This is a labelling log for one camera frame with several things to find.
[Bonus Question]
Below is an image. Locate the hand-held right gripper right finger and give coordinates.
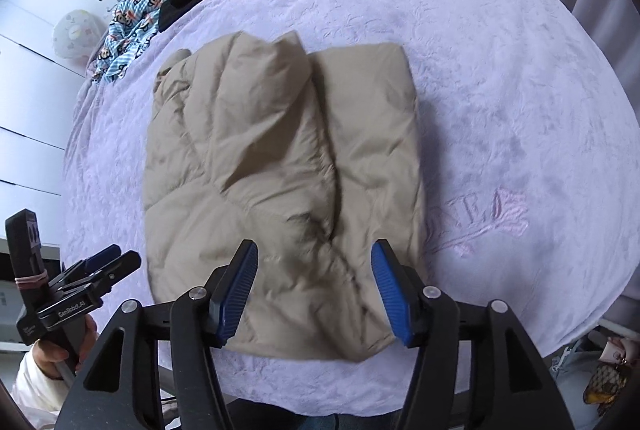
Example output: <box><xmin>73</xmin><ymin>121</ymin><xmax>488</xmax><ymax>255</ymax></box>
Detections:
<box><xmin>370</xmin><ymin>238</ymin><xmax>576</xmax><ymax>430</ymax></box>

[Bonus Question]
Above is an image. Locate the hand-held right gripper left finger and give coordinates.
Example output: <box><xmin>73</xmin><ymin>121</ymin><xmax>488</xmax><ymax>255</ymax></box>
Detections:
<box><xmin>55</xmin><ymin>239</ymin><xmax>260</xmax><ymax>430</ymax></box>

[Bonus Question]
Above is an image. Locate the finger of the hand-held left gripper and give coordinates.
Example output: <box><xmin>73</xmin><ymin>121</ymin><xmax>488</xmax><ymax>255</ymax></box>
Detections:
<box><xmin>75</xmin><ymin>251</ymin><xmax>142</xmax><ymax>300</ymax></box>
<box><xmin>62</xmin><ymin>243</ymin><xmax>122</xmax><ymax>281</ymax></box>

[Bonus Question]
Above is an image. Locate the beige puffer jacket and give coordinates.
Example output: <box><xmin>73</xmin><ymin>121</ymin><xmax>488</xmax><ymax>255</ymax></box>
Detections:
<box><xmin>142</xmin><ymin>30</ymin><xmax>429</xmax><ymax>364</ymax></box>

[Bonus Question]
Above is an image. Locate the person's left forearm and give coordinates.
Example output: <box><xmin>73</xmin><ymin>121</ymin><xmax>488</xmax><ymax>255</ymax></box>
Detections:
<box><xmin>9</xmin><ymin>351</ymin><xmax>77</xmax><ymax>430</ymax></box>

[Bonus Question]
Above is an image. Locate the person's left hand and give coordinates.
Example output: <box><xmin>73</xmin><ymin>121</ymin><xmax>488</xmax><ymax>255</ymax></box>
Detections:
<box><xmin>32</xmin><ymin>314</ymin><xmax>99</xmax><ymax>379</ymax></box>

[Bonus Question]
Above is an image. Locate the white wardrobe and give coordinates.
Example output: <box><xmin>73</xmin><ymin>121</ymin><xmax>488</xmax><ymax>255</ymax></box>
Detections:
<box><xmin>0</xmin><ymin>0</ymin><xmax>87</xmax><ymax>256</ymax></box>

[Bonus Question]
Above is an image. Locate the grey cloth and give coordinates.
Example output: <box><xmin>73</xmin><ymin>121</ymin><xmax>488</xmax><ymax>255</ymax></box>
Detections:
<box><xmin>549</xmin><ymin>339</ymin><xmax>617</xmax><ymax>382</ymax></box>

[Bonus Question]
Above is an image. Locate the blue monkey print cloth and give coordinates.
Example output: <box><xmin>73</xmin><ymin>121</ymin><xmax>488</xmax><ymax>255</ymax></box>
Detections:
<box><xmin>91</xmin><ymin>0</ymin><xmax>167</xmax><ymax>84</ymax></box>

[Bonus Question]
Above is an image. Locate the white round printed lamp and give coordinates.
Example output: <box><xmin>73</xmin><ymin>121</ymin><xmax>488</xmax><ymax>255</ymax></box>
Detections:
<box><xmin>52</xmin><ymin>9</ymin><xmax>109</xmax><ymax>60</ymax></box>

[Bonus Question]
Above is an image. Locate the brown checkered bag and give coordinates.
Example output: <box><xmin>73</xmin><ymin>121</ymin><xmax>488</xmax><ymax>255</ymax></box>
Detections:
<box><xmin>582</xmin><ymin>361</ymin><xmax>632</xmax><ymax>417</ymax></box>

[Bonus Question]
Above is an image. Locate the lilac bedspread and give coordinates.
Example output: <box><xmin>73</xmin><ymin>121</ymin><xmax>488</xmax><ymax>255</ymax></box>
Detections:
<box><xmin>60</xmin><ymin>0</ymin><xmax>640</xmax><ymax>417</ymax></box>

